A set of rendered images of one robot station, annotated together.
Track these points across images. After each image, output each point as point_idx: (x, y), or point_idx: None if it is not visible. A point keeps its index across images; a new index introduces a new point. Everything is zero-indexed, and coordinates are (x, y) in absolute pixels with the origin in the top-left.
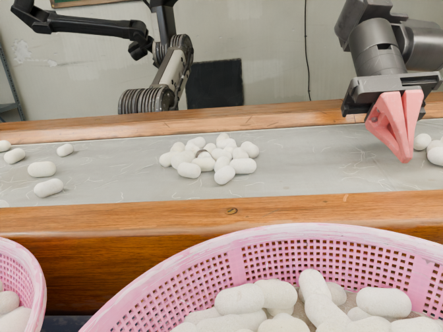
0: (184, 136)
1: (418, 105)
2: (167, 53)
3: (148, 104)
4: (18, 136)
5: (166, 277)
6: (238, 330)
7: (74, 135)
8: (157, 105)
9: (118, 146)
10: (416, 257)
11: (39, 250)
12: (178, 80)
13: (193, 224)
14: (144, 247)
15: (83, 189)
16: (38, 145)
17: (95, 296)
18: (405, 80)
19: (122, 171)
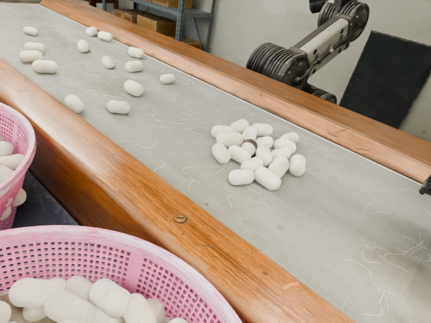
0: (267, 115)
1: None
2: (331, 18)
3: (275, 65)
4: (154, 49)
5: (67, 239)
6: (71, 320)
7: (189, 68)
8: (281, 70)
9: (208, 95)
10: None
11: (54, 155)
12: (325, 52)
13: (140, 209)
14: (103, 200)
15: (140, 121)
16: (161, 64)
17: (77, 209)
18: None
19: (181, 121)
